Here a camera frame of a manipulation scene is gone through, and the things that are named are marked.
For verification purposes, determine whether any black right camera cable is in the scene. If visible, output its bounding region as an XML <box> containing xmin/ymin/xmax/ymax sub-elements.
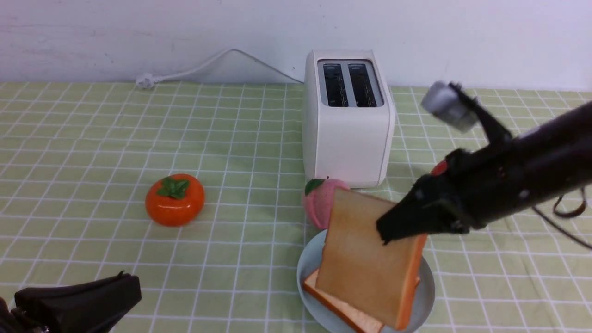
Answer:
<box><xmin>532</xmin><ymin>187</ymin><xmax>592</xmax><ymax>250</ymax></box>

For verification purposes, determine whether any light blue plate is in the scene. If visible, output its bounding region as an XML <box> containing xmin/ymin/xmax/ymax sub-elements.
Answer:
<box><xmin>296</xmin><ymin>230</ymin><xmax>436</xmax><ymax>333</ymax></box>

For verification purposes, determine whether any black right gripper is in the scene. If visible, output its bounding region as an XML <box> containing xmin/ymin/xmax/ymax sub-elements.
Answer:
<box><xmin>376</xmin><ymin>152</ymin><xmax>524</xmax><ymax>245</ymax></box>

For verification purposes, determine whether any white two-slot toaster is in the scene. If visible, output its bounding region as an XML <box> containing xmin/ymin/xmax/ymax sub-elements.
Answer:
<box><xmin>302</xmin><ymin>50</ymin><xmax>397</xmax><ymax>188</ymax></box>

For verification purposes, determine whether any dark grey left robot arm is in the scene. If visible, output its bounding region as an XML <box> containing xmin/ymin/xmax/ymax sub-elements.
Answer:
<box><xmin>0</xmin><ymin>271</ymin><xmax>142</xmax><ymax>333</ymax></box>

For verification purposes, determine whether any white toaster power cord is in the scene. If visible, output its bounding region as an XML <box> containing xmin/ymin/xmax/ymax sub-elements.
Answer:
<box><xmin>136</xmin><ymin>49</ymin><xmax>305</xmax><ymax>90</ymax></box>

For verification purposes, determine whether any red apple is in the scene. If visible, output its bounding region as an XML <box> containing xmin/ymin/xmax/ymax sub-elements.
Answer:
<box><xmin>430</xmin><ymin>160</ymin><xmax>448</xmax><ymax>176</ymax></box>

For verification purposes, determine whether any pink peach with leaf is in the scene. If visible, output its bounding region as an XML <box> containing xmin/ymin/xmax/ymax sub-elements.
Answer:
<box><xmin>302</xmin><ymin>177</ymin><xmax>350</xmax><ymax>230</ymax></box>

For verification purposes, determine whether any orange persimmon with green leaf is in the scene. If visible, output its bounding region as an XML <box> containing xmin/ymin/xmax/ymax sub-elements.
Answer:
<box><xmin>144</xmin><ymin>173</ymin><xmax>205</xmax><ymax>227</ymax></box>

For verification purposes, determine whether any green checkered tablecloth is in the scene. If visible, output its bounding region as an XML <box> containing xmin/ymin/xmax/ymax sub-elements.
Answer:
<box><xmin>0</xmin><ymin>82</ymin><xmax>592</xmax><ymax>333</ymax></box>

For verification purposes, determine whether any toasted bread slice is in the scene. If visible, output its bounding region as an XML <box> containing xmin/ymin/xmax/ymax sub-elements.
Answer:
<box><xmin>316</xmin><ymin>188</ymin><xmax>427</xmax><ymax>331</ymax></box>
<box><xmin>297</xmin><ymin>264</ymin><xmax>435</xmax><ymax>333</ymax></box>

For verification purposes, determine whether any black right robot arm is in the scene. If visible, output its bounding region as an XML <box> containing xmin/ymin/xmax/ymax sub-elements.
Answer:
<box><xmin>376</xmin><ymin>103</ymin><xmax>592</xmax><ymax>244</ymax></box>

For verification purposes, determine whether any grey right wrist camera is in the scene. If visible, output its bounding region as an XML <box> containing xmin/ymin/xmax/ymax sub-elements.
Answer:
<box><xmin>420</xmin><ymin>80</ymin><xmax>479</xmax><ymax>133</ymax></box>

